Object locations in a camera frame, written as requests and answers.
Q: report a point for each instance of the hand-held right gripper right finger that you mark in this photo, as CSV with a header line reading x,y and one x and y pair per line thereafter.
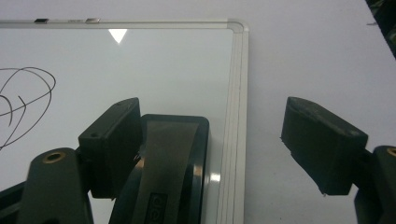
x,y
323,146

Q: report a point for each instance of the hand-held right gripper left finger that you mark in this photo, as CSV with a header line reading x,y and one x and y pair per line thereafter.
x,y
110,146

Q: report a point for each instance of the black whiteboard eraser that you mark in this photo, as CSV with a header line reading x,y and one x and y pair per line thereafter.
x,y
169,174

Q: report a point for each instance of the dark floor covering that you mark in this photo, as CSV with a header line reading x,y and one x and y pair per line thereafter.
x,y
385,21

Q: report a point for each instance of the white whiteboard with aluminium frame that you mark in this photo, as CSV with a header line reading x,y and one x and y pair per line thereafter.
x,y
130,81

